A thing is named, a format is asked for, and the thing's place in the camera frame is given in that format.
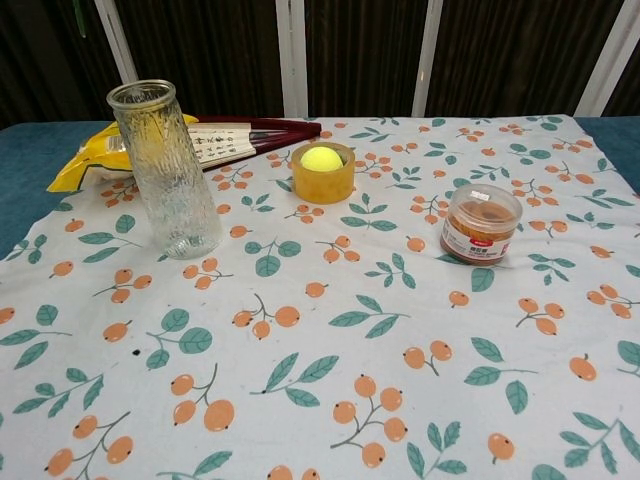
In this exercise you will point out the clear glass cup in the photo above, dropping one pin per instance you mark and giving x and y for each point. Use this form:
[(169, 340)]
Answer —
[(172, 200)]

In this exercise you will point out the amber tape roll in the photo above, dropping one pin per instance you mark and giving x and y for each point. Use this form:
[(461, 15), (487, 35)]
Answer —
[(322, 182)]

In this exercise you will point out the yellow tennis ball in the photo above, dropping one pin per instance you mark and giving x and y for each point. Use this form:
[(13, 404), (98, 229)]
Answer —
[(320, 157)]

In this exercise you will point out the floral fruit print tablecloth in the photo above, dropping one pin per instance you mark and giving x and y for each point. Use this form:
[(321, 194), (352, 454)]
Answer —
[(320, 325)]

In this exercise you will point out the paper folding fan calligraphy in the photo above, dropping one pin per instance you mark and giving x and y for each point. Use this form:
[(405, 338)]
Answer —
[(280, 131)]

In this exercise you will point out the clear plastic jar brown contents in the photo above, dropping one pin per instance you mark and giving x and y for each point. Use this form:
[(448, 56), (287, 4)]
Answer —
[(477, 235)]

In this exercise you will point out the yellow snack bag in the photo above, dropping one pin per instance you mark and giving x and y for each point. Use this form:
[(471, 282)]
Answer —
[(105, 160)]

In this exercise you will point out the white frame pole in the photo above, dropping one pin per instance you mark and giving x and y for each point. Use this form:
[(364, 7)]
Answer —
[(427, 55), (600, 60), (117, 40), (292, 55)]

